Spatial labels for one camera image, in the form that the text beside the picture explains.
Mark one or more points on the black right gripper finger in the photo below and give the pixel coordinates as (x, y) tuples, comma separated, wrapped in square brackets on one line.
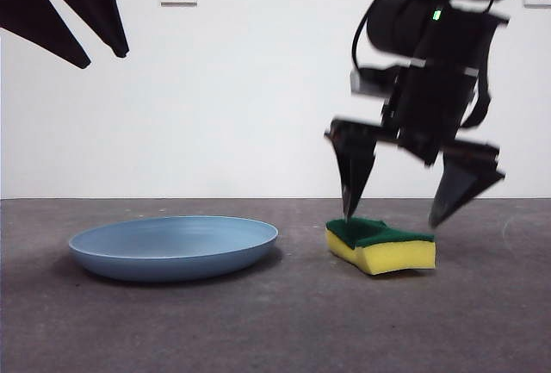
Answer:
[(354, 157), (462, 179)]

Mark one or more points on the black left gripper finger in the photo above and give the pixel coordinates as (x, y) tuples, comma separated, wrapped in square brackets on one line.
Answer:
[(39, 24), (94, 7)]

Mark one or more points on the green and yellow sponge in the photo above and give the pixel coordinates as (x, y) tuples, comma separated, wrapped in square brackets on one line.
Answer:
[(387, 256)]

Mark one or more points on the light blue round plate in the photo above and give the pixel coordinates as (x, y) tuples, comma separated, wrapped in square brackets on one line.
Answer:
[(172, 256)]

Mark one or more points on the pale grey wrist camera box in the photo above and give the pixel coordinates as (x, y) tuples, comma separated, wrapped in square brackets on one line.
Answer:
[(372, 81)]

